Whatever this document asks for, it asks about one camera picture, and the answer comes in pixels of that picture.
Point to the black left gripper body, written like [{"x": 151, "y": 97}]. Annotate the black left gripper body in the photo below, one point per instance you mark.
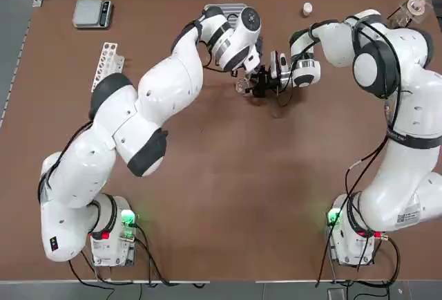
[{"x": 247, "y": 74}]

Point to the grey digital scale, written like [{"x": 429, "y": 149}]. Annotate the grey digital scale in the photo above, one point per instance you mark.
[{"x": 89, "y": 13}]

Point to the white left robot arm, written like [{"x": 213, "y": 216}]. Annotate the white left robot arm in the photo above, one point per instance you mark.
[{"x": 114, "y": 134}]

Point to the small white-capped jar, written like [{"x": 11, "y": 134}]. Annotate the small white-capped jar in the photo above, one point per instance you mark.
[{"x": 307, "y": 10}]

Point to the ribbed metal tray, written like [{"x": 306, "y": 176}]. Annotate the ribbed metal tray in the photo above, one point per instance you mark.
[{"x": 233, "y": 9}]

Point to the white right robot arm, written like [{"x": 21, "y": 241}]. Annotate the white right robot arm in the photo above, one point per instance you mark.
[{"x": 407, "y": 72}]

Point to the white test tube rack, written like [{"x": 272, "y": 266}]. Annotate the white test tube rack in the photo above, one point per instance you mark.
[{"x": 105, "y": 61}]

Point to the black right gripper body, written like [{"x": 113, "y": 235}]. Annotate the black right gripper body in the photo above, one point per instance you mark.
[{"x": 271, "y": 84}]

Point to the grey floor socket box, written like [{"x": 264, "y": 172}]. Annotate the grey floor socket box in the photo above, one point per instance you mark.
[{"x": 336, "y": 294}]

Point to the clear glass beaker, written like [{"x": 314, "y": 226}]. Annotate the clear glass beaker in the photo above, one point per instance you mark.
[{"x": 243, "y": 85}]

